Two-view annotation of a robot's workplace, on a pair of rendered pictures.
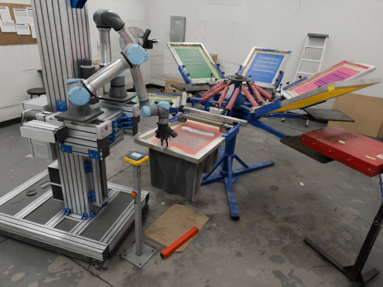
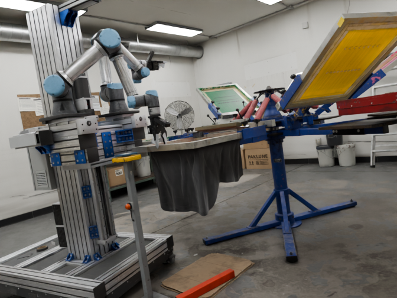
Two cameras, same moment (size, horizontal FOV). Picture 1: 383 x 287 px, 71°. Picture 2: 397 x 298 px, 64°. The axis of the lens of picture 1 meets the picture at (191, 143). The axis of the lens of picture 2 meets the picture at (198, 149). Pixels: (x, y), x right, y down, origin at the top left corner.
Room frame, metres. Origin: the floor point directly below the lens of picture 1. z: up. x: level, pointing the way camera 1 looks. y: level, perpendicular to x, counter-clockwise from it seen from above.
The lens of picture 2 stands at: (-0.06, -0.52, 1.09)
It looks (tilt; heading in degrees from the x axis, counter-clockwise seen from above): 4 degrees down; 14
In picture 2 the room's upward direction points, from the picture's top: 8 degrees counter-clockwise
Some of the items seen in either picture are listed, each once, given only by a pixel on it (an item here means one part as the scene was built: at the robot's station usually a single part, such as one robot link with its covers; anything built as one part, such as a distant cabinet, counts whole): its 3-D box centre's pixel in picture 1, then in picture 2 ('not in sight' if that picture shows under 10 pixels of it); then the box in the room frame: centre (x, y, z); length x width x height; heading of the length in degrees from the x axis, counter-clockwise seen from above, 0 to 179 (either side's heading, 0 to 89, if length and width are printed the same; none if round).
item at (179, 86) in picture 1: (204, 97); not in sight; (3.65, -0.13, 0.91); 1.34 x 0.40 x 0.08; 32
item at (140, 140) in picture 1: (190, 134); (201, 139); (2.15, 0.02, 0.97); 0.79 x 0.58 x 0.04; 152
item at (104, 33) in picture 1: (105, 46); (104, 67); (2.27, 0.74, 1.63); 0.15 x 0.12 x 0.55; 51
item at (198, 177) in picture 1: (206, 167); (223, 173); (2.00, -0.14, 0.74); 0.46 x 0.04 x 0.42; 152
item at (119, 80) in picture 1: (116, 75); (115, 91); (2.19, 0.64, 1.42); 0.13 x 0.12 x 0.14; 51
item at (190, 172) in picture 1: (170, 172); (176, 181); (1.89, 0.15, 0.74); 0.45 x 0.03 x 0.43; 62
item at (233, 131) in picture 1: (230, 132); (251, 132); (2.23, -0.34, 0.97); 0.30 x 0.05 x 0.07; 152
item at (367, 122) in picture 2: (276, 131); (321, 130); (2.51, -0.84, 0.91); 1.34 x 0.40 x 0.08; 32
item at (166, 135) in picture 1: (162, 130); (155, 124); (1.84, 0.22, 1.12); 0.09 x 0.08 x 0.12; 62
